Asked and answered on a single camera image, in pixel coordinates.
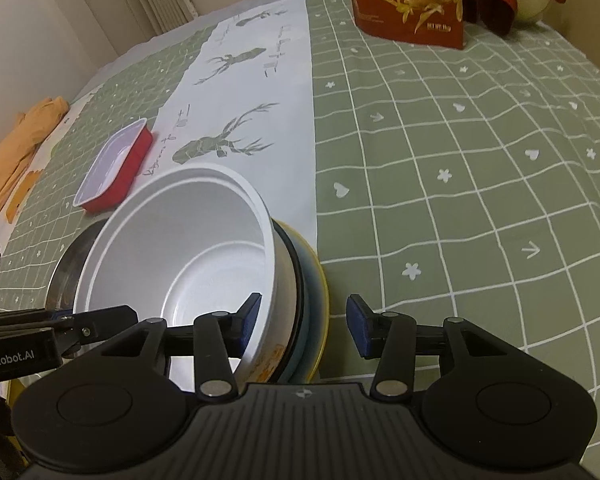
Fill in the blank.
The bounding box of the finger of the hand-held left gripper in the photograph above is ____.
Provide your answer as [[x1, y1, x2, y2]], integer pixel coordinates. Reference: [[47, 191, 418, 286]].
[[0, 327, 56, 345], [0, 304, 140, 356]]

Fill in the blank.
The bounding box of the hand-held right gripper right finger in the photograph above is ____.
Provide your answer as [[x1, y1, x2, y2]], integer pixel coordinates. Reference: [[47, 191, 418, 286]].
[[346, 294, 503, 400]]

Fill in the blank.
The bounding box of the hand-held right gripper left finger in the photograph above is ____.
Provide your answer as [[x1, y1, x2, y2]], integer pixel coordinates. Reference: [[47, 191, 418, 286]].
[[100, 292, 263, 400]]

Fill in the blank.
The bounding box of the white yellow-rimmed ceramic bowl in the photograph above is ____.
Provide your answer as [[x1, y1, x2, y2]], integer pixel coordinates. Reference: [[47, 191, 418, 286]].
[[279, 218, 331, 385]]

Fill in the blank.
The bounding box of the blue bowl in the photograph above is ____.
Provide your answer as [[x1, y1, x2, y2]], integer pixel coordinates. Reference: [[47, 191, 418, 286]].
[[272, 220, 326, 384]]

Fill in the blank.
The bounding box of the stainless steel bowl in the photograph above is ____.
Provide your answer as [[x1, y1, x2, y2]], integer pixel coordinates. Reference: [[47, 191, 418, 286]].
[[47, 215, 113, 322]]

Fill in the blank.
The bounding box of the white plastic bowl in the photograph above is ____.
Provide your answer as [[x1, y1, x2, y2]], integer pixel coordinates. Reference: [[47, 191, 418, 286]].
[[73, 162, 301, 382]]

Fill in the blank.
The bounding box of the red rectangular tray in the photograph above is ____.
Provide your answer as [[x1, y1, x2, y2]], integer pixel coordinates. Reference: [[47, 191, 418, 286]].
[[73, 118, 155, 214]]

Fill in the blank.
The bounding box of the green checked bed sheet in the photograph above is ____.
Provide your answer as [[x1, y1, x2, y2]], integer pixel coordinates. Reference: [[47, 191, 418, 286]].
[[0, 0, 600, 480]]

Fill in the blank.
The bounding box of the orange cloth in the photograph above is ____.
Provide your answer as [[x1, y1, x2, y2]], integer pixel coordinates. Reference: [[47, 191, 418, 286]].
[[0, 97, 71, 247]]

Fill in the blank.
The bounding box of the brown snack bag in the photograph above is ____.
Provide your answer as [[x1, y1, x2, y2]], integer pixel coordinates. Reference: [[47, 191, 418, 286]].
[[349, 0, 467, 51]]

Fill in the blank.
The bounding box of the beige headboard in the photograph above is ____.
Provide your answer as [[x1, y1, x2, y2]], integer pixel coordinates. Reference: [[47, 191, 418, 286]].
[[542, 0, 600, 88]]

